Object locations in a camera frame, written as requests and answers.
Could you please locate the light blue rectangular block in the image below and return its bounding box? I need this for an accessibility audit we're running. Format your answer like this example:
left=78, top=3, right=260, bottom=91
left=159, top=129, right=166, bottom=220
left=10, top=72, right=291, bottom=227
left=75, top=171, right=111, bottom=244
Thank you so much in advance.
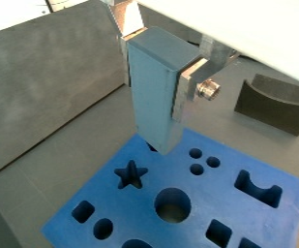
left=127, top=27, right=199, bottom=154

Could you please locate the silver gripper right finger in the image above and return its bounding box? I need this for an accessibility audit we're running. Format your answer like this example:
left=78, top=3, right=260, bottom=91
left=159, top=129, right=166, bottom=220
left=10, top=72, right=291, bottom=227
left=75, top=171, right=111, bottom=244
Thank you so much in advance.
left=171, top=35, right=239, bottom=122

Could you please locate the blue foam shape board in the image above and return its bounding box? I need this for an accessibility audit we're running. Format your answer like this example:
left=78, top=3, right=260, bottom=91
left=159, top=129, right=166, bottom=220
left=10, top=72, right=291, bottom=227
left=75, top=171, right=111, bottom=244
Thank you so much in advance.
left=42, top=131, right=299, bottom=248

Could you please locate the black curved fixture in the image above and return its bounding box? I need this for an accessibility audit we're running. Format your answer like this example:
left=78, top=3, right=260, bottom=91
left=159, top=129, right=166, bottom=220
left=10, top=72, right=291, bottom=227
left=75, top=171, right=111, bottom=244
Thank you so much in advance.
left=235, top=74, right=299, bottom=136

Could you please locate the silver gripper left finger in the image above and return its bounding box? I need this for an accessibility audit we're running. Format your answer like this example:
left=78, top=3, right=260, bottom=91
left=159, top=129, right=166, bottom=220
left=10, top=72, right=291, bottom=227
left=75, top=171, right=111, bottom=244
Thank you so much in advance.
left=100, top=0, right=147, bottom=85

